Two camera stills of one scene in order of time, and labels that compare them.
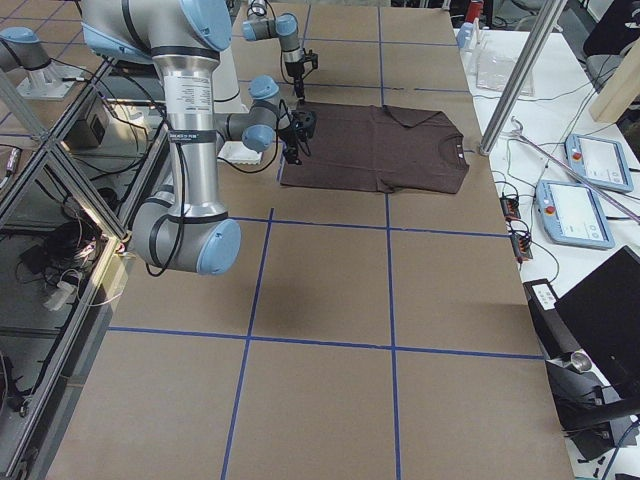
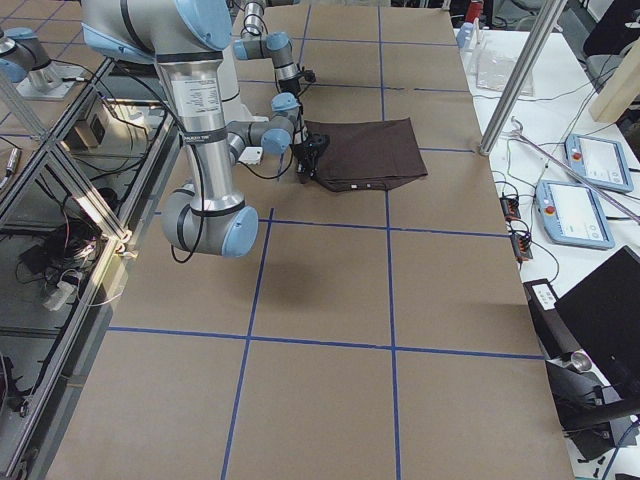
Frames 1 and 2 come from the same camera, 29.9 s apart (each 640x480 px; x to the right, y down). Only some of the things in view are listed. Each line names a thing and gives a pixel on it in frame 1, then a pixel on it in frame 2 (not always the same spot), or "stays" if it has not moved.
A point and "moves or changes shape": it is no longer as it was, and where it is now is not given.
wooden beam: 620,88 stays
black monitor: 605,309 stays
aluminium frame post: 522,76 stays
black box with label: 555,335 stays
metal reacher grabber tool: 519,132 stays
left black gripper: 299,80 -> 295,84
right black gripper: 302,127 -> 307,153
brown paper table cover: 356,335 stays
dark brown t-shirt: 378,148 moves or changes shape
